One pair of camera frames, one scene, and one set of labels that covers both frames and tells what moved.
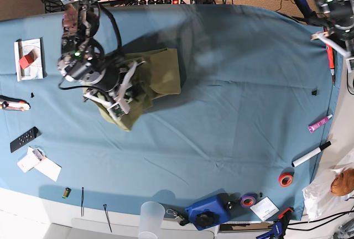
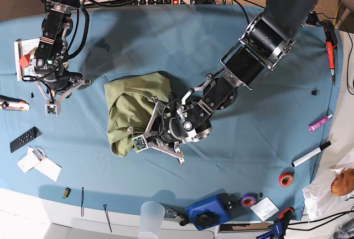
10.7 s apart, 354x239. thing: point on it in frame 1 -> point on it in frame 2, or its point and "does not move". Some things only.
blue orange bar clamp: x=279 y=227 does not move
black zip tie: x=82 y=207 does not move
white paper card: x=265 y=208 does not move
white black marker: x=311 y=154 does not move
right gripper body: x=343 y=42 -> x=163 y=133
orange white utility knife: x=10 y=103 does not move
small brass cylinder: x=66 y=192 does not move
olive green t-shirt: x=161 y=68 -> x=131 y=103
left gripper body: x=117 y=99 -> x=56 y=88
